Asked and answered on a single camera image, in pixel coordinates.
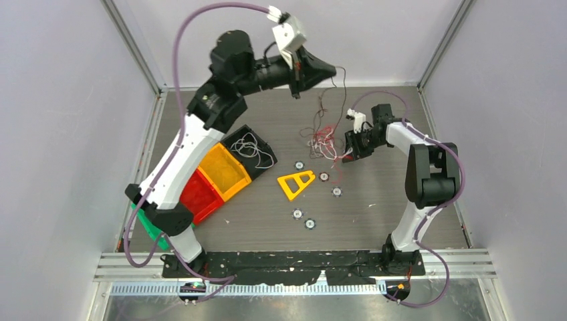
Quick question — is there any dark chip lowest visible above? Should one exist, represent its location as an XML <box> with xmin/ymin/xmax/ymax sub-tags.
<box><xmin>304</xmin><ymin>219</ymin><xmax>316</xmax><ymax>230</ymax></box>

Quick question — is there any yellow plastic bin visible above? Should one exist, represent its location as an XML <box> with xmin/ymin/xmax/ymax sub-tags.
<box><xmin>198</xmin><ymin>142</ymin><xmax>252</xmax><ymax>201</ymax></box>

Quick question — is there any red plastic bin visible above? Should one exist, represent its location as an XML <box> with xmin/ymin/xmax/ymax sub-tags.
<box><xmin>180</xmin><ymin>169</ymin><xmax>225</xmax><ymax>225</ymax></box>

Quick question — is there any slotted aluminium rail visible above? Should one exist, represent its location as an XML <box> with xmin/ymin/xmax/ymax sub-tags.
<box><xmin>110</xmin><ymin>280</ymin><xmax>386</xmax><ymax>296</ymax></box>

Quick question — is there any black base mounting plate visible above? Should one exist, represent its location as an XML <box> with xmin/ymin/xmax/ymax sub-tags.
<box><xmin>160</xmin><ymin>250</ymin><xmax>425</xmax><ymax>286</ymax></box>

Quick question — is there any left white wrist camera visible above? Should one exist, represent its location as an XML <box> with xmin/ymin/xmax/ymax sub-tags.
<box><xmin>267</xmin><ymin>5</ymin><xmax>307</xmax><ymax>70</ymax></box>

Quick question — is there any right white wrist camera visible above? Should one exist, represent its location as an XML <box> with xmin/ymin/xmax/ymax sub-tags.
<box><xmin>346</xmin><ymin>108</ymin><xmax>366</xmax><ymax>134</ymax></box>

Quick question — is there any white wire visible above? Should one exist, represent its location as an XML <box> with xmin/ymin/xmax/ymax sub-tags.
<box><xmin>229</xmin><ymin>132</ymin><xmax>275</xmax><ymax>170</ymax></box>

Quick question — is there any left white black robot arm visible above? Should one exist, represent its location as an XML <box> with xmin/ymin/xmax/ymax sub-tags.
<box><xmin>125</xmin><ymin>30</ymin><xmax>336</xmax><ymax>277</ymax></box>

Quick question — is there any red wire bundle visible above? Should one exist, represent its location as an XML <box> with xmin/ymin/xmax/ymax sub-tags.
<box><xmin>308</xmin><ymin>124</ymin><xmax>355</xmax><ymax>185</ymax></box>

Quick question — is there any dark chip lower left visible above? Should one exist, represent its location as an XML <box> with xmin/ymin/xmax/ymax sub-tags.
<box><xmin>292</xmin><ymin>209</ymin><xmax>304</xmax><ymax>220</ymax></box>

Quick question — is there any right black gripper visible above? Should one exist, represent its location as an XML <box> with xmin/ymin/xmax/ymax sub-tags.
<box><xmin>342</xmin><ymin>127</ymin><xmax>386</xmax><ymax>163</ymax></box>

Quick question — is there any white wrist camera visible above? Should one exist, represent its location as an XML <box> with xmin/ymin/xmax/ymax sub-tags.
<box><xmin>346</xmin><ymin>108</ymin><xmax>366</xmax><ymax>134</ymax></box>
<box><xmin>267</xmin><ymin>5</ymin><xmax>307</xmax><ymax>70</ymax></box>

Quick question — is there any yellow triangular plastic frame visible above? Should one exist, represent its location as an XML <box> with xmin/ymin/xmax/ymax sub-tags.
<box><xmin>277</xmin><ymin>171</ymin><xmax>316</xmax><ymax>201</ymax></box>

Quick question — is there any black plastic bin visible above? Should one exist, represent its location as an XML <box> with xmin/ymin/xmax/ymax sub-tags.
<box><xmin>221</xmin><ymin>124</ymin><xmax>277</xmax><ymax>181</ymax></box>

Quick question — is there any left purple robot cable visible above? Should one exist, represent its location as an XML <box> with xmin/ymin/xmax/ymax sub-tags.
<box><xmin>122</xmin><ymin>1</ymin><xmax>275</xmax><ymax>304</ymax></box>

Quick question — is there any dark chip upper left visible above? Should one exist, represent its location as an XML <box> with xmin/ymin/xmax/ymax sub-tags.
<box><xmin>294</xmin><ymin>161</ymin><xmax>305</xmax><ymax>171</ymax></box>

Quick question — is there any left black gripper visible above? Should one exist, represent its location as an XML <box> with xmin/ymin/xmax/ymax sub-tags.
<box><xmin>236</xmin><ymin>45</ymin><xmax>336</xmax><ymax>98</ymax></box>

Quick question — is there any green plastic bin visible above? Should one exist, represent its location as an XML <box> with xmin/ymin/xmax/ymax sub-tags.
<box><xmin>130</xmin><ymin>209</ymin><xmax>171</xmax><ymax>251</ymax></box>

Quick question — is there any dark chip middle right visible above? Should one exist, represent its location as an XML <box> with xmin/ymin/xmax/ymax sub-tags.
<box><xmin>332</xmin><ymin>187</ymin><xmax>343</xmax><ymax>197</ymax></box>

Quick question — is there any dark chip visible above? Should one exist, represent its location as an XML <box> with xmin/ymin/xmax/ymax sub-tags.
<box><xmin>332</xmin><ymin>187</ymin><xmax>343</xmax><ymax>197</ymax></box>
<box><xmin>292</xmin><ymin>209</ymin><xmax>304</xmax><ymax>220</ymax></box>
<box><xmin>294</xmin><ymin>161</ymin><xmax>305</xmax><ymax>171</ymax></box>

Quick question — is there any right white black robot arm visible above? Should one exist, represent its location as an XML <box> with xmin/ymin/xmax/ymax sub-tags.
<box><xmin>342</xmin><ymin>104</ymin><xmax>461</xmax><ymax>275</ymax></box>

